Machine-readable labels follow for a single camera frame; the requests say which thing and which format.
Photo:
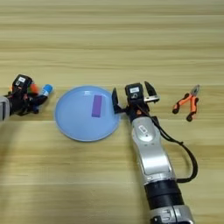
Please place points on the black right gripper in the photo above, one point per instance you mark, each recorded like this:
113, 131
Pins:
138, 110

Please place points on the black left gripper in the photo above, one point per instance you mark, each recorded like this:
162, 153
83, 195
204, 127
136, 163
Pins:
19, 102

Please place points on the blue glue stick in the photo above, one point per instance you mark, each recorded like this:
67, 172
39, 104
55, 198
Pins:
46, 89

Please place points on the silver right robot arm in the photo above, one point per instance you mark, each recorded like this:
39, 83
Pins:
151, 151

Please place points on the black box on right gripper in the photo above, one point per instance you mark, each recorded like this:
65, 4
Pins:
134, 92

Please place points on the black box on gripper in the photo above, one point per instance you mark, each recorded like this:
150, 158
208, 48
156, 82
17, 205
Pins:
22, 83
134, 92

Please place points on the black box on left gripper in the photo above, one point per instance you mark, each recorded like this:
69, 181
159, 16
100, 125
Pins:
22, 83

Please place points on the purple rectangular block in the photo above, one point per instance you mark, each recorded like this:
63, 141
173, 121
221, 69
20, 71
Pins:
96, 106

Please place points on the light blue round plate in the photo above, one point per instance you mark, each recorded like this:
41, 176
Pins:
84, 128

